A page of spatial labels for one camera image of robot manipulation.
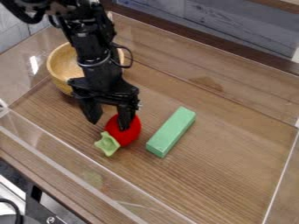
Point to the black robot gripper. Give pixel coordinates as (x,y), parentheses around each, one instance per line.
(103,86)

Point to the wooden bowl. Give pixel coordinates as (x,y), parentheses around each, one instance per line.
(63,67)

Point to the red plush strawberry toy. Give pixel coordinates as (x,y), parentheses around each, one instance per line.
(115,138)

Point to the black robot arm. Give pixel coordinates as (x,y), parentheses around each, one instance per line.
(90,31)

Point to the clear acrylic front panel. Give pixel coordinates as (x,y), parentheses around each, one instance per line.
(99,195)

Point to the black table leg bracket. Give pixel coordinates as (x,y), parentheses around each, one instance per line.
(36,210)

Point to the green rectangular block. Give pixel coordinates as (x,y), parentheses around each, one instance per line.
(171,131)

